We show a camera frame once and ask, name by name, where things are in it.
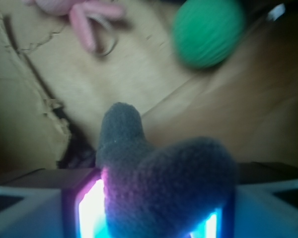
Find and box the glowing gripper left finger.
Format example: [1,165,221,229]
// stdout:
[61,169,109,238]

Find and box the pink plush bunny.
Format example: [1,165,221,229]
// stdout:
[23,0,126,56]

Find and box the green textured ball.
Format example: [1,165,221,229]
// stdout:
[172,0,246,68]

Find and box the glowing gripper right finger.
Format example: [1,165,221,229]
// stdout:
[188,190,236,238]

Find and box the gray plush animal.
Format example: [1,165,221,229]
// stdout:
[96,103,237,238]

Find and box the brown paper bag bin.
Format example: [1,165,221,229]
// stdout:
[0,0,298,167]

